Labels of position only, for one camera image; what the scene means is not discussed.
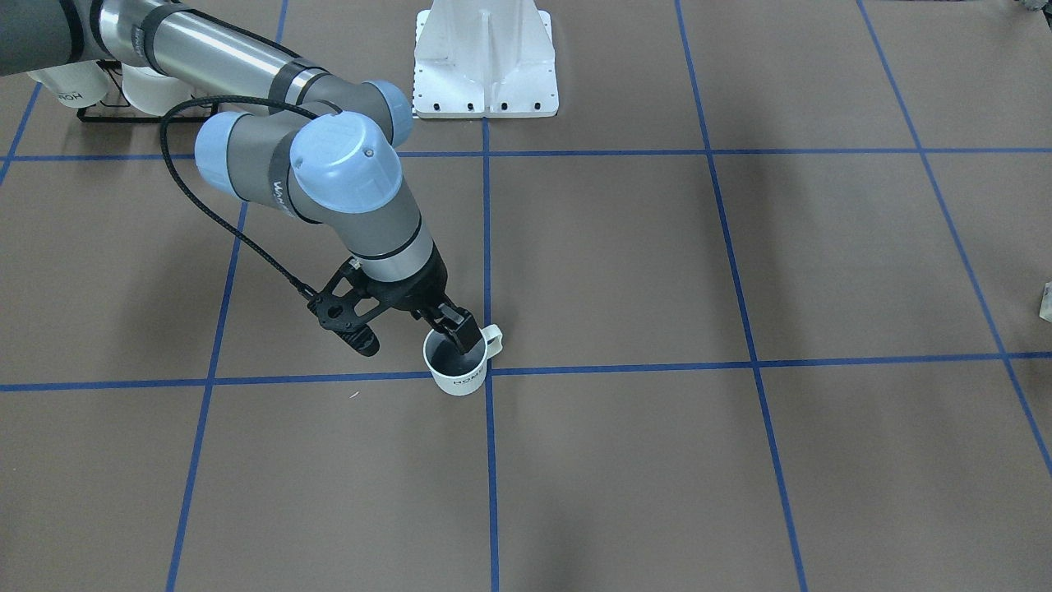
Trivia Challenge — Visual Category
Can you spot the blue Pascual milk carton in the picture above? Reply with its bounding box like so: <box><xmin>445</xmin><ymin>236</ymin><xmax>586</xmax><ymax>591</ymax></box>
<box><xmin>1038</xmin><ymin>281</ymin><xmax>1052</xmax><ymax>323</ymax></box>

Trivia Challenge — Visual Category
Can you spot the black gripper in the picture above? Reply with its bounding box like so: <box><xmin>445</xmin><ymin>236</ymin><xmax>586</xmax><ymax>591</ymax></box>
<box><xmin>307</xmin><ymin>247</ymin><xmax>483</xmax><ymax>358</ymax></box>

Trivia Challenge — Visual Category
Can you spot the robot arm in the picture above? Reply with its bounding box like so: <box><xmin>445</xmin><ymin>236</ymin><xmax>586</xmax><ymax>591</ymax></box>
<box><xmin>2</xmin><ymin>1</ymin><xmax>483</xmax><ymax>356</ymax></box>

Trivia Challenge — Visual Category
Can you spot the white cup bottom on rack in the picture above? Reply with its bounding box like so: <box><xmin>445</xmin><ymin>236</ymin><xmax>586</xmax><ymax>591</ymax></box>
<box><xmin>122</xmin><ymin>63</ymin><xmax>194</xmax><ymax>116</ymax></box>

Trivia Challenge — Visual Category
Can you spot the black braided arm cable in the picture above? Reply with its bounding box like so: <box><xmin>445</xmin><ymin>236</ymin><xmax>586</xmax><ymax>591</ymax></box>
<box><xmin>159</xmin><ymin>95</ymin><xmax>343</xmax><ymax>298</ymax></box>

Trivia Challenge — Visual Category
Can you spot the white home mug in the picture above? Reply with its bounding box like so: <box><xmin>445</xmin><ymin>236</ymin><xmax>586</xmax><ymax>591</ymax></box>
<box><xmin>423</xmin><ymin>325</ymin><xmax>503</xmax><ymax>396</ymax></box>
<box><xmin>27</xmin><ymin>62</ymin><xmax>110</xmax><ymax>109</ymax></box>

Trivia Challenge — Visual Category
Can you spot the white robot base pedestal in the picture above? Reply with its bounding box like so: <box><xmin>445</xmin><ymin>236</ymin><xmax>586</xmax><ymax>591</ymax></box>
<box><xmin>411</xmin><ymin>1</ymin><xmax>560</xmax><ymax>119</ymax></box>

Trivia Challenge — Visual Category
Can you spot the white HOME mug on rack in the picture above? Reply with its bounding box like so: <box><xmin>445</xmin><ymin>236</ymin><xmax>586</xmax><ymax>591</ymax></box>
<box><xmin>27</xmin><ymin>62</ymin><xmax>110</xmax><ymax>109</ymax></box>

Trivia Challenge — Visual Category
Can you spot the black wire cup rack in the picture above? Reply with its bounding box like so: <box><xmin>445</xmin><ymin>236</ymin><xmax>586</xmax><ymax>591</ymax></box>
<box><xmin>76</xmin><ymin>60</ymin><xmax>203</xmax><ymax>125</ymax></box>

